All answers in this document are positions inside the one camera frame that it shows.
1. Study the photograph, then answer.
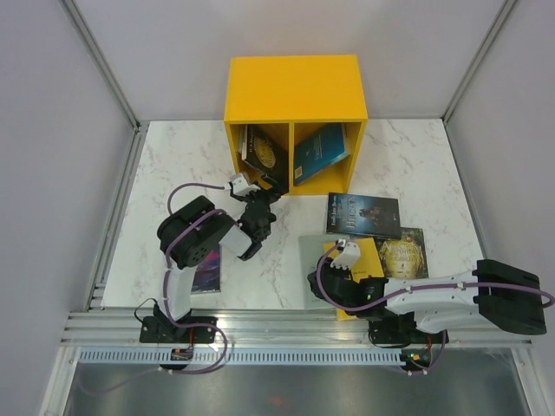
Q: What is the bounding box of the black Moon and Sixpence book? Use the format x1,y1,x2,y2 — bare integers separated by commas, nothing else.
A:
243,125,289,189

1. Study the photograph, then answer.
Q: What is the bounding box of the blue 20000 Leagues book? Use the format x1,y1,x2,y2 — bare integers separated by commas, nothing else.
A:
293,123,350,185

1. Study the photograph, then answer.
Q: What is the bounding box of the dark Wuthering Heights book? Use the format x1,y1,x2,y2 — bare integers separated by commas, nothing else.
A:
326,192,402,238

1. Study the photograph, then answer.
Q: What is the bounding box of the light blue cat book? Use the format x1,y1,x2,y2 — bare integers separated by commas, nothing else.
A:
238,125,248,160

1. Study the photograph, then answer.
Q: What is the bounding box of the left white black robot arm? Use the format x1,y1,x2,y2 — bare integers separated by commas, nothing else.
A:
136,172,289,342

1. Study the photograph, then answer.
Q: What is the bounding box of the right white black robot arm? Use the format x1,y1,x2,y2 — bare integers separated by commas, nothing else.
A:
307,257,554,341

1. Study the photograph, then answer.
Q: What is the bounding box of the yellow notebook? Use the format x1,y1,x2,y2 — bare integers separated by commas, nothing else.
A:
323,237,384,321

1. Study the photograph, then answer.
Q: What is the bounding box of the clear plastic file folder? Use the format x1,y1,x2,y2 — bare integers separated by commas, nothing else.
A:
298,234,346,309

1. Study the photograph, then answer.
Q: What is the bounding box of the green Alice Wonderland book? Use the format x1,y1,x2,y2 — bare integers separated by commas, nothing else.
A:
375,227,428,280

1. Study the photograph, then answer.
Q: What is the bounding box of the yellow wooden two-slot shelf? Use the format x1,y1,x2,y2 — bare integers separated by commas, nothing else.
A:
224,55,369,196

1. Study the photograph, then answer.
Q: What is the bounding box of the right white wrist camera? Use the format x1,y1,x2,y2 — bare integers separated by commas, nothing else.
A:
330,239,361,270

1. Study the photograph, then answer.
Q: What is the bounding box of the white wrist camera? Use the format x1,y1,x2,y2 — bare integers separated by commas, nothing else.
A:
330,239,361,270
224,172,260,200

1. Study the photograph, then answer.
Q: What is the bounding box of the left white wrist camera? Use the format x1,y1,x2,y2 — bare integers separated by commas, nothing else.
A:
224,172,260,200

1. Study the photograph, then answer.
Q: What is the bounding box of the white slotted cable duct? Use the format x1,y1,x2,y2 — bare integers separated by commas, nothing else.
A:
79,347,404,366

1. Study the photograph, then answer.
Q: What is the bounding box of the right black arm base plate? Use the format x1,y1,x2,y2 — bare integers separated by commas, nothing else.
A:
368,315,443,348

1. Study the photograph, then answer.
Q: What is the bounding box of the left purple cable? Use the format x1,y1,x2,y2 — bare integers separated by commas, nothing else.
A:
162,182,231,324

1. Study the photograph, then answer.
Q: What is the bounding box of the purple cable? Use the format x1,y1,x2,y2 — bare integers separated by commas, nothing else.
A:
315,240,555,311
162,182,231,324

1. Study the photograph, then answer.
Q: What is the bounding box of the left aluminium frame post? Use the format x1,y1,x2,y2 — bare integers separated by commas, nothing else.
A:
59,0,144,131

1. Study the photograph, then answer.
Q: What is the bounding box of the aluminium frame post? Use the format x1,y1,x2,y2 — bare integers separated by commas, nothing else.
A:
59,0,144,131
441,0,521,125

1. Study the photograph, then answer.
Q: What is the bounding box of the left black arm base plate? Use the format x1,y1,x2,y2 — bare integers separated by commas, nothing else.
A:
139,315,215,345

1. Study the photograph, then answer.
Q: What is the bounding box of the aluminium front rail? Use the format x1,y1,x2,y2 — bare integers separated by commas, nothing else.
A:
62,309,532,348

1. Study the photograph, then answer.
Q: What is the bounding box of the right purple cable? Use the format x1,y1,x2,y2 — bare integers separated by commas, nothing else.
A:
315,240,555,311

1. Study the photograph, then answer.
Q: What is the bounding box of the right aluminium frame post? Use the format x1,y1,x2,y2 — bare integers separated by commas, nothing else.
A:
441,0,521,125

